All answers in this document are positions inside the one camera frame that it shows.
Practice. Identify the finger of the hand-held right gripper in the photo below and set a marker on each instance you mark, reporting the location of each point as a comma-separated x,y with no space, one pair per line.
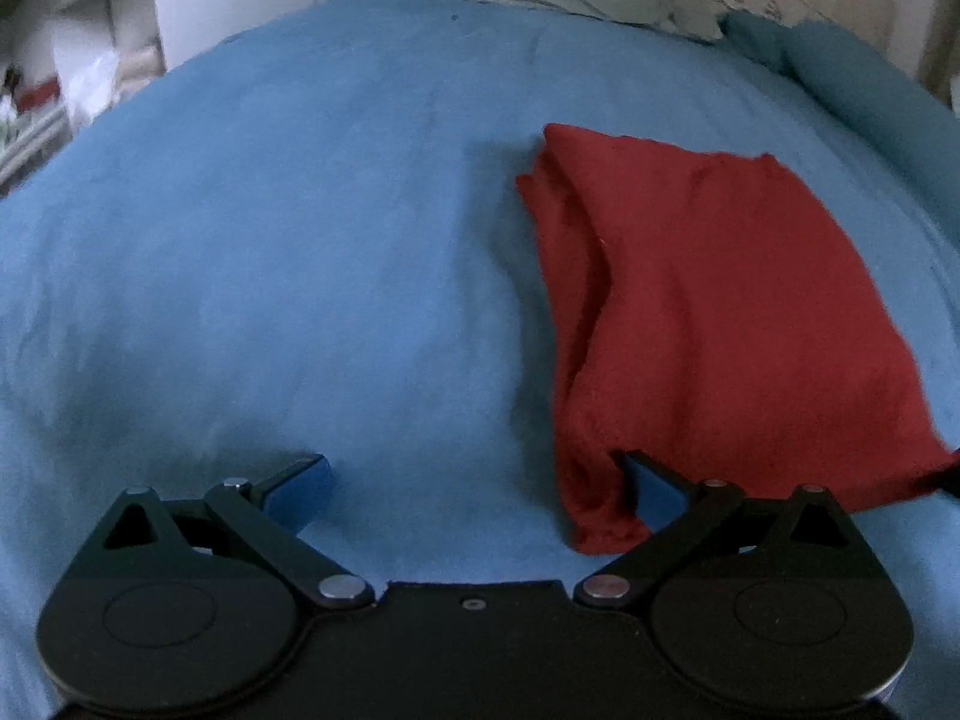
946,476

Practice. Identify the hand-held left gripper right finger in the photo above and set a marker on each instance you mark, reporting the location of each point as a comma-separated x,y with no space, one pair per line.
652,495

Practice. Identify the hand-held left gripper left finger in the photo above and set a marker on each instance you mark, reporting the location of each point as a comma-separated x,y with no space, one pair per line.
304,491

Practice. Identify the red long-sleeved sweater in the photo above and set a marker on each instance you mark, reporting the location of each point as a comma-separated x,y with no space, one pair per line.
712,300

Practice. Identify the bed with blue sheet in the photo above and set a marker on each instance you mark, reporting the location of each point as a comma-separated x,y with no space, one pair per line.
262,277

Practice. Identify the folded blue duvet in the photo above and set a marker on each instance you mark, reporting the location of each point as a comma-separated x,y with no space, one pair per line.
847,67

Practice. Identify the beige curtain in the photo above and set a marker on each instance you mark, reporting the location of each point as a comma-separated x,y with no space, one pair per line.
941,37

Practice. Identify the small green pillow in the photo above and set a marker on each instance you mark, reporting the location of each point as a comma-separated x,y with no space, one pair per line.
694,19

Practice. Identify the white shelf desk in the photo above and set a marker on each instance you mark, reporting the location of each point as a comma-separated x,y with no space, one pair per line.
60,52

